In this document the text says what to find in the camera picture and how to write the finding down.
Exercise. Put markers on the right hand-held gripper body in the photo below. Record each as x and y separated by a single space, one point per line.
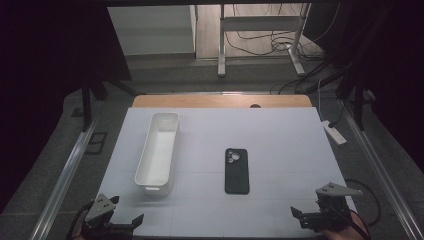
333 203

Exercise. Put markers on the black metal stand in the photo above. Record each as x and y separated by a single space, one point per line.
87 100
358 100

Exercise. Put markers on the white cabinet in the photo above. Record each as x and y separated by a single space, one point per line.
150 30

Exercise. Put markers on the black curtain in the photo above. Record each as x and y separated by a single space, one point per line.
43 66
393 66

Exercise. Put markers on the person's right hand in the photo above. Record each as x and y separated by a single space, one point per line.
346 235

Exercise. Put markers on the white tag on table edge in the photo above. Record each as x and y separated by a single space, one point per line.
334 132

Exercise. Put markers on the white plastic storage bin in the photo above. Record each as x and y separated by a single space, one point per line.
156 156

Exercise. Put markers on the white desk frame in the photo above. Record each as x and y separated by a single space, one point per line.
260 24

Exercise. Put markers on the white table mat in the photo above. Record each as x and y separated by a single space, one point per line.
283 150

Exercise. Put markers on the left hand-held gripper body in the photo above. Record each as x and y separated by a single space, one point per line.
100 208

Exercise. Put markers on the black floor plate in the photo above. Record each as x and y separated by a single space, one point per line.
96 143

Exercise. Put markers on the black phone case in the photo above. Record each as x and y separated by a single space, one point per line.
237 171

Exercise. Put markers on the aluminium rail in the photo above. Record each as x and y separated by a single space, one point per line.
383 173
63 180

